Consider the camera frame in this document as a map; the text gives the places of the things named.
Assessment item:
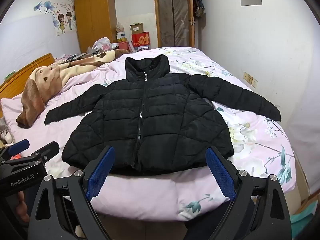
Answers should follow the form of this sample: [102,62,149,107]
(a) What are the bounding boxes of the brown dog print blanket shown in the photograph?
[16,49,129,128]

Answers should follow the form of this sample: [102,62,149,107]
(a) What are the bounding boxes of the cartoon couple wall sticker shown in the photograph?
[34,0,75,37]

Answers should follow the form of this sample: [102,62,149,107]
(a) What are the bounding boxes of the black puffer jacket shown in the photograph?
[44,54,282,175]

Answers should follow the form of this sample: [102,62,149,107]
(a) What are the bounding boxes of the small cardboard box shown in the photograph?
[129,23,144,34]

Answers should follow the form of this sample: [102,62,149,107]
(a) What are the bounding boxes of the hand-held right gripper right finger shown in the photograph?
[205,146,292,240]

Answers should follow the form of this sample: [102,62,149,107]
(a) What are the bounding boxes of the wooden framed door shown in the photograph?
[153,0,196,48]

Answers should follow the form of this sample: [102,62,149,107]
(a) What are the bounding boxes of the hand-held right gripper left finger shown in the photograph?
[27,146,116,240]

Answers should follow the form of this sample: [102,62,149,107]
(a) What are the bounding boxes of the white plastic bag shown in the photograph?
[92,37,111,52]

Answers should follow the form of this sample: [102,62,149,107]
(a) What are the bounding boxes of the wooden headboard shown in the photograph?
[0,52,55,98]

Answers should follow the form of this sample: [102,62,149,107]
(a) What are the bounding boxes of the teal box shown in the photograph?
[290,200,318,227]

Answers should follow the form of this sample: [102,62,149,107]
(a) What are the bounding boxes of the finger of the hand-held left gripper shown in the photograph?
[17,141,60,163]
[0,139,30,164]

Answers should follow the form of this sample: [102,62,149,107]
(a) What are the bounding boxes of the wall socket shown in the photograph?
[243,71,258,89]

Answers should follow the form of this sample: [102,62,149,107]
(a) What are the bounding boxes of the pink floral bedsheet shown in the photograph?
[0,46,295,222]

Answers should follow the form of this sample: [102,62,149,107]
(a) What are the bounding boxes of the red gift box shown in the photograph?
[131,32,150,48]

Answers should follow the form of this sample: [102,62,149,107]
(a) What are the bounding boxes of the hanging bags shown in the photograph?
[192,0,206,18]

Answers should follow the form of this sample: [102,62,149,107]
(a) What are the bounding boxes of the wooden wardrobe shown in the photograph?
[73,0,118,53]

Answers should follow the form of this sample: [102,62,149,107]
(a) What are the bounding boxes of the person's left hand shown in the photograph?
[15,190,31,224]

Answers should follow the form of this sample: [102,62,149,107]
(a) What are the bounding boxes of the pink plastic bin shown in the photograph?
[118,41,133,53]

